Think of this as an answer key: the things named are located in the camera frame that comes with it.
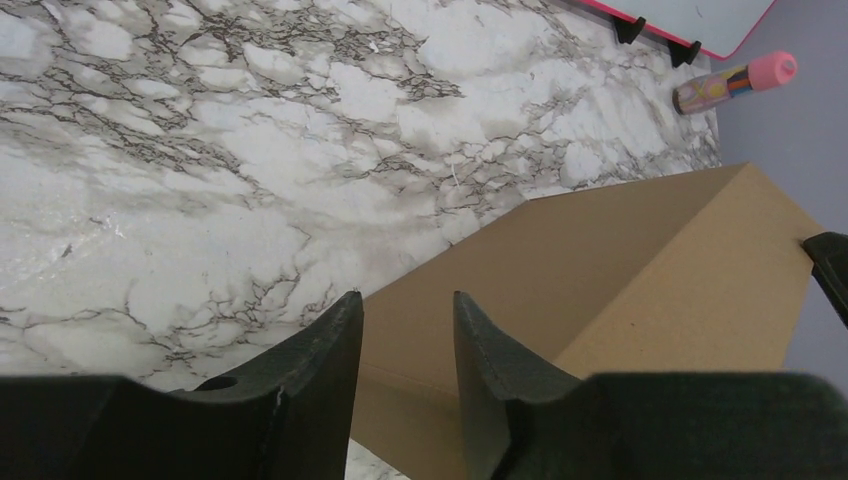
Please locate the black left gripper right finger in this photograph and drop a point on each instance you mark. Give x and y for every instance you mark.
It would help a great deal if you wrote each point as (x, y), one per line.
(523, 418)

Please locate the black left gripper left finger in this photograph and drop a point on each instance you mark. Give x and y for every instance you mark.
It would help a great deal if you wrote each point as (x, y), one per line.
(285, 414)

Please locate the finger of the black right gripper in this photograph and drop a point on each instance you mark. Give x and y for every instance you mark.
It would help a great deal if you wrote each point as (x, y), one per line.
(828, 252)

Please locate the brown cardboard box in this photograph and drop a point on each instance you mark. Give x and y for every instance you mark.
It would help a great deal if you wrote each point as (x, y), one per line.
(702, 271)

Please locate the pink lidded marker jar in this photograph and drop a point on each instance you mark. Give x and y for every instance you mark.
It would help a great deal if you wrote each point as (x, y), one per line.
(707, 91)

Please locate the black right whiteboard stand foot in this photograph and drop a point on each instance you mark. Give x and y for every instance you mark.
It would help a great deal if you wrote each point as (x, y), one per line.
(682, 54)

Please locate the black whiteboard stand foot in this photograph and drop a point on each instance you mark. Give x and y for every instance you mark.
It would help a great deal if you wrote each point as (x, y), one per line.
(682, 54)
(627, 31)

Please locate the black left whiteboard stand foot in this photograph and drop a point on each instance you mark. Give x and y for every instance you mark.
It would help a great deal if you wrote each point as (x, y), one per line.
(627, 31)

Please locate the pink framed whiteboard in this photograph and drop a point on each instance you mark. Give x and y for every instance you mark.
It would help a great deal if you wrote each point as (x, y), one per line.
(719, 26)

